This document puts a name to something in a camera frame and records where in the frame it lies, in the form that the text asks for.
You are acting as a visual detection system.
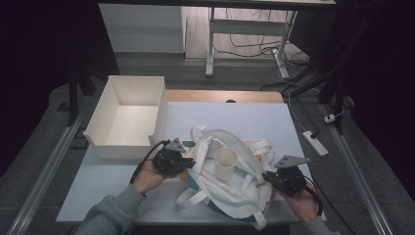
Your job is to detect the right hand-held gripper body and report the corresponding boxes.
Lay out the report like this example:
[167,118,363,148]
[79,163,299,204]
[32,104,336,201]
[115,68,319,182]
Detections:
[268,154,312,197]

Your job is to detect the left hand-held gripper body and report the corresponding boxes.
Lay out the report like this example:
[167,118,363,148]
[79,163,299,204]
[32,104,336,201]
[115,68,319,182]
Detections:
[152,137,190,176]

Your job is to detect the white paper cup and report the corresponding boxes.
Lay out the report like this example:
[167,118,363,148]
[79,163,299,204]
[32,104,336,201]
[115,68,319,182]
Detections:
[213,147,239,182]

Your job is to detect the white printed tote bag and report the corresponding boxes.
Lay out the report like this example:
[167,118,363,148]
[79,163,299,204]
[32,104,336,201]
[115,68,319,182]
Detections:
[175,124,279,231]

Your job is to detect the white storage box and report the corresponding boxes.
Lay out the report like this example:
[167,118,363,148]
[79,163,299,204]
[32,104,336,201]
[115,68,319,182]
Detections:
[82,75,168,161]

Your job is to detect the person's left hand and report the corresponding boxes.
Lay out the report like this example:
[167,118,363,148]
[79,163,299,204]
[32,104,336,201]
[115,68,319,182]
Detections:
[132,159,180,196]

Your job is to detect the person's right hand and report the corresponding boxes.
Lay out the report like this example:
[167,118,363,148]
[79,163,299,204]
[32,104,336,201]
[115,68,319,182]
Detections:
[277,185,323,225]

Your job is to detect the white power strip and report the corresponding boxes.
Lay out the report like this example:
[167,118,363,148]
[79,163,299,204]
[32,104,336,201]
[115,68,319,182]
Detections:
[301,130,329,158]

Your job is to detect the pale blue table mat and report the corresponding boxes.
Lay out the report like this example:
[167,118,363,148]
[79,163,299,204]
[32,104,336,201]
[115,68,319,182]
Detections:
[56,101,327,225]

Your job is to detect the black metal stand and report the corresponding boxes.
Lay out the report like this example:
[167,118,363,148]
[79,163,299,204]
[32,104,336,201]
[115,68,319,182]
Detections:
[58,63,99,151]
[287,62,355,135]

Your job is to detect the white cabinet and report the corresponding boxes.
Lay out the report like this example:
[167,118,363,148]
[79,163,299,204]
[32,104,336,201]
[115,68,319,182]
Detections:
[99,3,188,54]

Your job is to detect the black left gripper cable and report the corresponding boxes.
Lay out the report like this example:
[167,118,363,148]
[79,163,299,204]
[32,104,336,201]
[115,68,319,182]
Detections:
[129,139,171,186]

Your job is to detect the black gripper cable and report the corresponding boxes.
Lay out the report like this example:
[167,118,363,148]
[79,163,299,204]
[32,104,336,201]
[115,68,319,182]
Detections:
[129,139,171,186]
[303,175,357,235]

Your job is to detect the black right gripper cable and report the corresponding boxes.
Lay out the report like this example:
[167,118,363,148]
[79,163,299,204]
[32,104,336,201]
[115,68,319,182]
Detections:
[303,175,357,235]

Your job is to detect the white power strip cable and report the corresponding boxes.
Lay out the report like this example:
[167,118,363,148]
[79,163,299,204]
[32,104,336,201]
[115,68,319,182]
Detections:
[277,67,309,134]

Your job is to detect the aluminium rail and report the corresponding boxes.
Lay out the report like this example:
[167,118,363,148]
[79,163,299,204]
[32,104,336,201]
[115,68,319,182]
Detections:
[6,110,86,235]
[321,104,395,235]

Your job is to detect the tangle of floor cables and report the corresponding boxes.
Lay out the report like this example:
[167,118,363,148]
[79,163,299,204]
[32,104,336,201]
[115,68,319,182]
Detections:
[211,8,311,68]

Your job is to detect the white desk frame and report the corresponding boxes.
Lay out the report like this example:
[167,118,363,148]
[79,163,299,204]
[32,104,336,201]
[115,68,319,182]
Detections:
[205,6,299,79]

